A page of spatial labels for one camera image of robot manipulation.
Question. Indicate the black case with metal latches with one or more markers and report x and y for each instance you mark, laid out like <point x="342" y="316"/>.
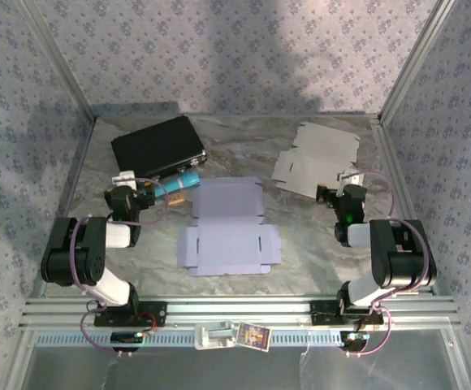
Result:
<point x="154" y="146"/>

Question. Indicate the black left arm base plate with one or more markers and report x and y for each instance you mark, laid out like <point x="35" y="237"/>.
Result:
<point x="154" y="315"/>

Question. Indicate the turquoise tube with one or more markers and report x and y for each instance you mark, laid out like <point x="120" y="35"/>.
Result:
<point x="178" y="183"/>

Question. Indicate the white paper box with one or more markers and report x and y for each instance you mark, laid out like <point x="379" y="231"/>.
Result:
<point x="321" y="158"/>

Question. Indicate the black right controller board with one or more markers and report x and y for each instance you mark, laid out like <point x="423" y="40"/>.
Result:
<point x="355" y="340"/>

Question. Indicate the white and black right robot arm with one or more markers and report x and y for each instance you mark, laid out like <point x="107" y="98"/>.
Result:
<point x="402" y="260"/>

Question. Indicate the aluminium rear rail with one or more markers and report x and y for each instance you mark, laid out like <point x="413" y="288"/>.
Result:
<point x="239" y="115"/>

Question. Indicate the colourful printed card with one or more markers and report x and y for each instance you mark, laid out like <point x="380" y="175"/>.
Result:
<point x="253" y="336"/>

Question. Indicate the aluminium mounting rail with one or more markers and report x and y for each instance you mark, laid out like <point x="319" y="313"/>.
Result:
<point x="239" y="308"/>

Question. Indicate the small wooden block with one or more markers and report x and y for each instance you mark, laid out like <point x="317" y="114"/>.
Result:
<point x="176" y="198"/>

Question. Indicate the aluminium side rail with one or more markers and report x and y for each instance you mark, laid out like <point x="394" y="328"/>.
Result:
<point x="390" y="162"/>
<point x="80" y="162"/>

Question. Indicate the black controller board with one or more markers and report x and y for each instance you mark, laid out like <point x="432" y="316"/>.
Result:
<point x="355" y="340"/>
<point x="126" y="339"/>

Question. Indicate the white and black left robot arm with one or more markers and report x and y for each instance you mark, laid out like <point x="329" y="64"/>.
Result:
<point x="65" y="260"/>

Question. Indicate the black left controller board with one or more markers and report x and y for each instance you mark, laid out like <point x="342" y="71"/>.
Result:
<point x="126" y="339"/>

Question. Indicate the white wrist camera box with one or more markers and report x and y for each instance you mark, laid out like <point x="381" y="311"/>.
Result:
<point x="350" y="177"/>
<point x="124" y="178"/>

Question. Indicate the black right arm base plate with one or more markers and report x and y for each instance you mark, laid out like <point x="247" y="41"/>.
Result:
<point x="321" y="313"/>

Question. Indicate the grey metal panel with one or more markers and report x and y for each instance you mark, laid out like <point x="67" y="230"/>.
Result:
<point x="235" y="369"/>

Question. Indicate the aluminium corner post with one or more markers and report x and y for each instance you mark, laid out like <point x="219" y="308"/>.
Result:
<point x="413" y="65"/>
<point x="61" y="65"/>

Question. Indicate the lilac paper box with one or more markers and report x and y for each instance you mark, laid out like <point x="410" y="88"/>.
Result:
<point x="227" y="243"/>

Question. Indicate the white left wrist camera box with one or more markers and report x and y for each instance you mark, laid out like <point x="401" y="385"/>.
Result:
<point x="124" y="178"/>

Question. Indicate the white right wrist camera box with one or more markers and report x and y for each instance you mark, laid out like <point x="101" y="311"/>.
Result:
<point x="350" y="177"/>

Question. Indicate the white plastic bracket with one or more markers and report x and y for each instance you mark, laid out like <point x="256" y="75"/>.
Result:
<point x="213" y="337"/>

